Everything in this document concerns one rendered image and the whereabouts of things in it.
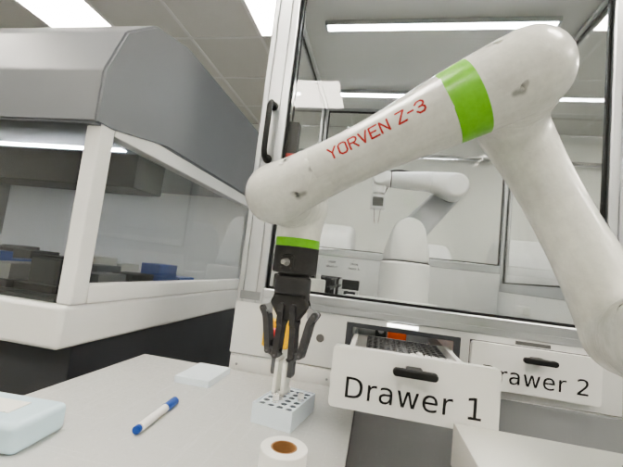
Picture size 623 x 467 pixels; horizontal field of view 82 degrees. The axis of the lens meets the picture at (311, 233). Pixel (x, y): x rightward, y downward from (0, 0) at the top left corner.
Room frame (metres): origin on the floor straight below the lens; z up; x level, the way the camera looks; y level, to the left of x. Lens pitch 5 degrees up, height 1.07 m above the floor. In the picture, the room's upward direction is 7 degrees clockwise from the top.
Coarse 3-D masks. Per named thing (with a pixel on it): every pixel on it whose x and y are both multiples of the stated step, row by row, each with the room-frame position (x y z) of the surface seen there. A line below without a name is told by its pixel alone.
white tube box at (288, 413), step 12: (264, 396) 0.76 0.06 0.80; (288, 396) 0.77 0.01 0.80; (312, 396) 0.79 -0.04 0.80; (252, 408) 0.71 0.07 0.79; (264, 408) 0.71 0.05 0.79; (276, 408) 0.70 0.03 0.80; (288, 408) 0.71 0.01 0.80; (300, 408) 0.72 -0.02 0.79; (312, 408) 0.79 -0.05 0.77; (252, 420) 0.71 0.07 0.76; (264, 420) 0.70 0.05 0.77; (276, 420) 0.70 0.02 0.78; (288, 420) 0.69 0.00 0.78; (300, 420) 0.73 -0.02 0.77; (288, 432) 0.69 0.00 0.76
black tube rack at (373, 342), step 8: (368, 336) 0.97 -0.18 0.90; (368, 344) 0.87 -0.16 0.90; (376, 344) 0.89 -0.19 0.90; (384, 344) 0.89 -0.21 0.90; (392, 344) 0.90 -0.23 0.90; (400, 344) 0.91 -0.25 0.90; (408, 344) 0.93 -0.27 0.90; (416, 344) 0.94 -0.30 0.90; (424, 344) 0.95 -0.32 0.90; (400, 352) 0.82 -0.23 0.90; (408, 352) 0.83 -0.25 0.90; (424, 352) 0.84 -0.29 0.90; (432, 352) 0.86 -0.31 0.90; (440, 352) 0.87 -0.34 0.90
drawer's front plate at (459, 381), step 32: (352, 352) 0.67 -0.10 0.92; (384, 352) 0.66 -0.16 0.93; (352, 384) 0.67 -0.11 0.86; (384, 384) 0.66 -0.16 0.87; (416, 384) 0.65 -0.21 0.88; (448, 384) 0.64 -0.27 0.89; (480, 384) 0.63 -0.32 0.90; (416, 416) 0.65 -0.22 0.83; (448, 416) 0.64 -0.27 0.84; (480, 416) 0.63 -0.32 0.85
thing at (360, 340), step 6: (354, 336) 0.98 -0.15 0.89; (360, 336) 1.02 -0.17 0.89; (366, 336) 1.02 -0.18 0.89; (378, 336) 1.02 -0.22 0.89; (354, 342) 0.90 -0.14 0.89; (360, 342) 1.02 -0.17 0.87; (366, 342) 1.02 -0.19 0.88; (414, 342) 1.00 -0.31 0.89; (444, 348) 0.97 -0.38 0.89; (444, 354) 0.96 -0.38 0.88; (450, 354) 0.90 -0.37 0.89; (456, 360) 0.83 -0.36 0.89
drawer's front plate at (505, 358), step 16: (480, 352) 0.91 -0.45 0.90; (496, 352) 0.90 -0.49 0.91; (512, 352) 0.90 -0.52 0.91; (528, 352) 0.89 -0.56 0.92; (544, 352) 0.88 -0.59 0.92; (560, 352) 0.89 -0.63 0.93; (512, 368) 0.90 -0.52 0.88; (528, 368) 0.89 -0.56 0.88; (544, 368) 0.88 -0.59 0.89; (560, 368) 0.88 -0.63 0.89; (576, 368) 0.87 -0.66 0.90; (592, 368) 0.86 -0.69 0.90; (576, 384) 0.87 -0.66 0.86; (592, 384) 0.86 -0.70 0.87; (560, 400) 0.88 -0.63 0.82; (576, 400) 0.87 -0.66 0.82; (592, 400) 0.86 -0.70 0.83
